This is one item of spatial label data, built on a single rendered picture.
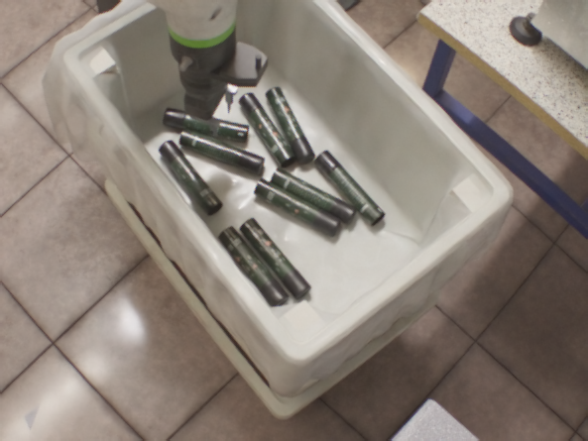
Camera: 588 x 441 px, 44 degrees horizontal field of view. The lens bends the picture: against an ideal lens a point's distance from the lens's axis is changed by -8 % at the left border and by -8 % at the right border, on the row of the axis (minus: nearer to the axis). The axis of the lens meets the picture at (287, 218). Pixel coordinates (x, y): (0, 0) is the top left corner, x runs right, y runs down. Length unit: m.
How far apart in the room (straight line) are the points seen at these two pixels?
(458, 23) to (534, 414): 0.95
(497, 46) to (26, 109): 1.26
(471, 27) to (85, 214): 1.03
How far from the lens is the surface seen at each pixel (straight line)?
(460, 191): 1.11
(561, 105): 1.14
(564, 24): 1.12
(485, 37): 1.17
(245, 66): 1.07
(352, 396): 1.67
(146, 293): 1.73
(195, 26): 0.98
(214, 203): 1.27
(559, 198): 1.45
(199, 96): 1.14
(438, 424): 0.92
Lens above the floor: 1.63
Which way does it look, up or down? 66 degrees down
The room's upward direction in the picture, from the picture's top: 7 degrees clockwise
